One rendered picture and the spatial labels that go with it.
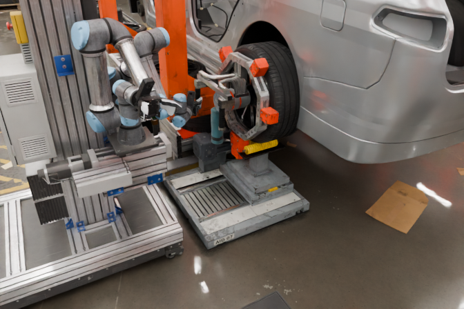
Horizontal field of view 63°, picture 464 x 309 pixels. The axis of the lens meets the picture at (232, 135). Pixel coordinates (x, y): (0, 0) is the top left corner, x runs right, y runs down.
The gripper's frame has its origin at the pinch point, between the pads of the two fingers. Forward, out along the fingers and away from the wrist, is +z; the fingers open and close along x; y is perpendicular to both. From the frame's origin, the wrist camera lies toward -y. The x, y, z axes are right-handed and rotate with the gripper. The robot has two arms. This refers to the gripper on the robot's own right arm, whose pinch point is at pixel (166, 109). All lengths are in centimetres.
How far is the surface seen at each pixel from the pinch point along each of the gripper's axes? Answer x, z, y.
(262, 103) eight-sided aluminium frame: -88, -27, 20
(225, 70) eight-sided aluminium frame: -100, -75, 14
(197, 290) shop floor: -35, -8, 120
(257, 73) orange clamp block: -87, -34, 4
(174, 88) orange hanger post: -80, -105, 34
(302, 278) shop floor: -86, 26, 113
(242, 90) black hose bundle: -78, -36, 13
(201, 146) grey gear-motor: -93, -83, 74
